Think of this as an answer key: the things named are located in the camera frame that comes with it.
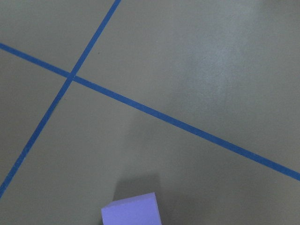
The purple foam block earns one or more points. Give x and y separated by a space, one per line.
137 210

